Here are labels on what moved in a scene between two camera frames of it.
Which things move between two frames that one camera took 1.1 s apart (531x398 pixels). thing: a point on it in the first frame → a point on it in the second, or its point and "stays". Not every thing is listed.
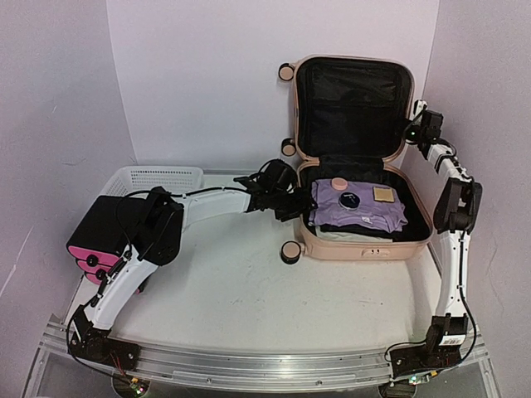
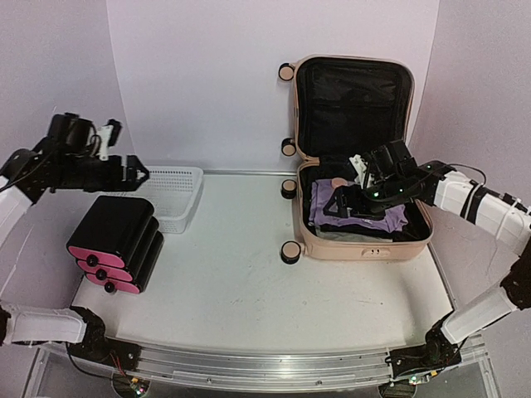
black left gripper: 304,206 → 117,183
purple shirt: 327,211 stays
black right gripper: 406,135 → 342,194
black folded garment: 361,229 stays
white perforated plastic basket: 177,182 stays
